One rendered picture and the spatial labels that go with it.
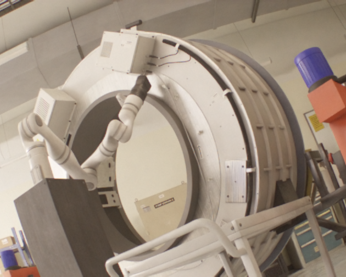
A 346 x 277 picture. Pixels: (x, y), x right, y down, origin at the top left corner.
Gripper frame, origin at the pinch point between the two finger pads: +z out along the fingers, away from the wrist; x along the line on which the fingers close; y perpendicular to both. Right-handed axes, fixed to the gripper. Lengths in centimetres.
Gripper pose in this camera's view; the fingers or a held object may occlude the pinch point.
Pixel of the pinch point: (145, 71)
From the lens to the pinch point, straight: 223.4
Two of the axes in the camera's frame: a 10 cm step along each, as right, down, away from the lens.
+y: 8.9, 0.6, -4.5
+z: 3.2, -7.8, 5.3
